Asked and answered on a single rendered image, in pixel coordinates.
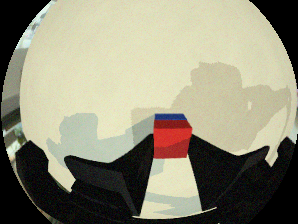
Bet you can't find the blue block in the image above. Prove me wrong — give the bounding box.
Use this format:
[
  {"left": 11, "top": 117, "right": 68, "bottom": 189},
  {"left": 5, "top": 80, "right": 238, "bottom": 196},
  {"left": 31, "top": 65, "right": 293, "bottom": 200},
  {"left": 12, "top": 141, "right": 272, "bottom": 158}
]
[{"left": 154, "top": 113, "right": 186, "bottom": 120}]

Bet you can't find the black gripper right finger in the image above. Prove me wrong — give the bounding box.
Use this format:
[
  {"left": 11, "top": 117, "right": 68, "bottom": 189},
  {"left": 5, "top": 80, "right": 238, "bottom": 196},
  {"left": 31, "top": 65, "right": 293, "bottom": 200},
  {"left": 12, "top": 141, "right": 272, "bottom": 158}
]
[{"left": 186, "top": 133, "right": 270, "bottom": 212}]

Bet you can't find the red block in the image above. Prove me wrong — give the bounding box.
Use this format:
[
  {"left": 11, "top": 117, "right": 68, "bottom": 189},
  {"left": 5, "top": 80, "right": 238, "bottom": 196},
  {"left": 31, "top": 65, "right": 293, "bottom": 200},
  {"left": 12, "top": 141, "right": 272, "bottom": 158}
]
[{"left": 154, "top": 119, "right": 192, "bottom": 159}]

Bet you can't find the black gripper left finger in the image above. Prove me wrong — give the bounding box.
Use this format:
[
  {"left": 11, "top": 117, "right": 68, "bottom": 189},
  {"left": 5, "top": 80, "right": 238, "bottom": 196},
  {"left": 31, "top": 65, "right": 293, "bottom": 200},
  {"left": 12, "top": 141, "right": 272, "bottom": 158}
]
[{"left": 64, "top": 133, "right": 154, "bottom": 217}]

